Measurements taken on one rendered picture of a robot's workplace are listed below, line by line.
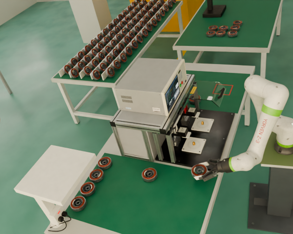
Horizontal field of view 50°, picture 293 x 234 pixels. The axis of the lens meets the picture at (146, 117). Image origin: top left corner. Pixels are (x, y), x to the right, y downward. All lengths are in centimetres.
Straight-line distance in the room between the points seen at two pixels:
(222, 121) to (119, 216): 113
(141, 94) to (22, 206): 202
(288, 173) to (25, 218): 249
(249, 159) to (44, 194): 119
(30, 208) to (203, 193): 200
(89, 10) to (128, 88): 398
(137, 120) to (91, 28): 415
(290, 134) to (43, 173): 161
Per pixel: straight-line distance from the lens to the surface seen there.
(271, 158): 240
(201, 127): 259
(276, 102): 197
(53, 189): 189
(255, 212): 300
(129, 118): 228
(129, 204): 223
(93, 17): 610
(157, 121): 220
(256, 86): 202
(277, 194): 276
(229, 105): 285
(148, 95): 217
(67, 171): 195
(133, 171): 241
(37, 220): 346
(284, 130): 229
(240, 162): 199
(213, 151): 241
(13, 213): 366
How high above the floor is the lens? 251
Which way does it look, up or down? 38 degrees down
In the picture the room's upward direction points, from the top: 14 degrees counter-clockwise
